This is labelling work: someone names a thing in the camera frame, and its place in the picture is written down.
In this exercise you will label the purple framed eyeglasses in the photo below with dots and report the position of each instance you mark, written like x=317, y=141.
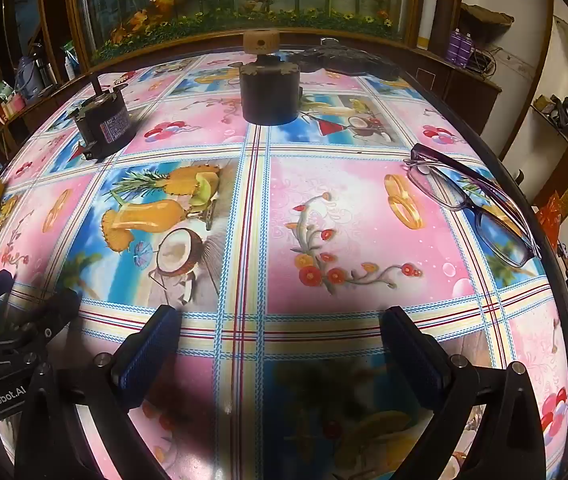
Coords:
x=504, y=240

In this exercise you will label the white bottle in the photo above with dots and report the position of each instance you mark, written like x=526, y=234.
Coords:
x=69, y=67

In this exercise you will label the fruit print tablecloth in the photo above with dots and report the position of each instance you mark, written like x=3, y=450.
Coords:
x=314, y=185

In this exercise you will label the pink box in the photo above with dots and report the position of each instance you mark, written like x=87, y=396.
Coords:
x=9, y=105

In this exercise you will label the small black motor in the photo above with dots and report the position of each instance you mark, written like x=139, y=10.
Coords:
x=103, y=125

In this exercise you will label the dark thermos flask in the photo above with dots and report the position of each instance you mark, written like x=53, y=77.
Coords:
x=42, y=67

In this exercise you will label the dark motor with wooden pulley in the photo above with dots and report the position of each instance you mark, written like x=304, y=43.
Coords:
x=269, y=95

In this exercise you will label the dark bag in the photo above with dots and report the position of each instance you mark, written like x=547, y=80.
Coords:
x=561, y=110

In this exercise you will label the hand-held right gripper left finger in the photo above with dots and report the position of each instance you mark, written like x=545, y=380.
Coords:
x=147, y=357

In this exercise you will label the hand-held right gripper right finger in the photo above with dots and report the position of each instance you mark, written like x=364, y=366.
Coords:
x=414, y=360

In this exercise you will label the blue water jug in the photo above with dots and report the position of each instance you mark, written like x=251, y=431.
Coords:
x=26, y=79

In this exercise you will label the flower and bamboo wall painting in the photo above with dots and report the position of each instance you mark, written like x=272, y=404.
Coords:
x=213, y=0

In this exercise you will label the wooden cabinet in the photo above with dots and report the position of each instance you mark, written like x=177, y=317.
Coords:
x=464, y=90

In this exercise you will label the white rolled poster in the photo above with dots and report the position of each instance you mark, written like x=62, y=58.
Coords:
x=428, y=5

